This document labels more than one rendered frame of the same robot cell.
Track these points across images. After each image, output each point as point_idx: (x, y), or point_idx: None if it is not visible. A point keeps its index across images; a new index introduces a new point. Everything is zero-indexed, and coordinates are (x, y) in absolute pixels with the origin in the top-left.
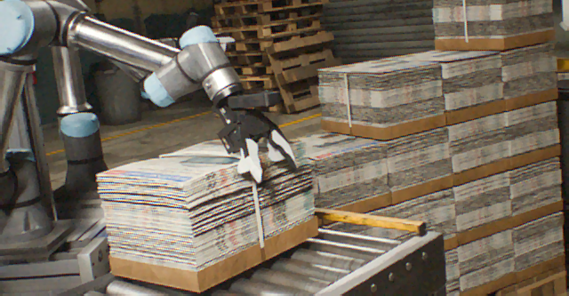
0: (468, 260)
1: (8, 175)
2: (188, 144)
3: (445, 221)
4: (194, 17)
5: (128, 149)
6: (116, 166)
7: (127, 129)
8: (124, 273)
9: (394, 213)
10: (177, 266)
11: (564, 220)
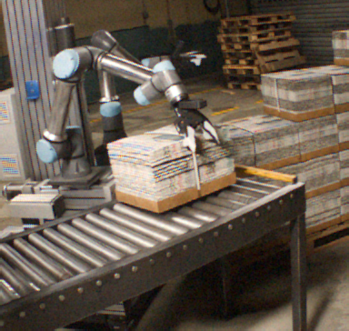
0: (346, 196)
1: (67, 141)
2: (200, 111)
3: (334, 173)
4: (181, 43)
5: (160, 114)
6: (151, 125)
7: (161, 99)
8: (122, 199)
9: (302, 167)
10: (147, 197)
11: None
